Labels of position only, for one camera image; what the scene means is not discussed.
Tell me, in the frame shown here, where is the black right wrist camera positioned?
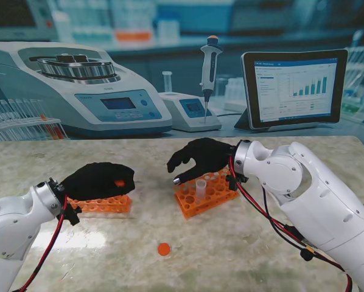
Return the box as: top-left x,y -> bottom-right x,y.
226,173 -> 248,192

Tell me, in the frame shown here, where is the clear plastic test tube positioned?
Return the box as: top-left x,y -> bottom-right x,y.
195,179 -> 208,199

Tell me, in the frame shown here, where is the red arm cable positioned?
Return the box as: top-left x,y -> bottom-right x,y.
17,196 -> 69,292
229,156 -> 353,292

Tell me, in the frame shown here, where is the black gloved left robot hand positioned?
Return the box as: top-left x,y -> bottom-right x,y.
60,162 -> 136,201

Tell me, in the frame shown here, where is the printed laboratory backdrop poster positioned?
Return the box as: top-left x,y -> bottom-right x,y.
0,0 -> 364,144

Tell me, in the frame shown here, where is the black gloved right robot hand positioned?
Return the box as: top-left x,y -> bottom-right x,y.
166,137 -> 236,186

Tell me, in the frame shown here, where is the red left arm cable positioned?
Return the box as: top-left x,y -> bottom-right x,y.
17,196 -> 69,292

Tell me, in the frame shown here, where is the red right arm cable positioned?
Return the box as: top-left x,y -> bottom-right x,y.
229,156 -> 353,292

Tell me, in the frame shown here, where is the orange test tube rack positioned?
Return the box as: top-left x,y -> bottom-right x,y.
66,193 -> 133,214
173,167 -> 240,220

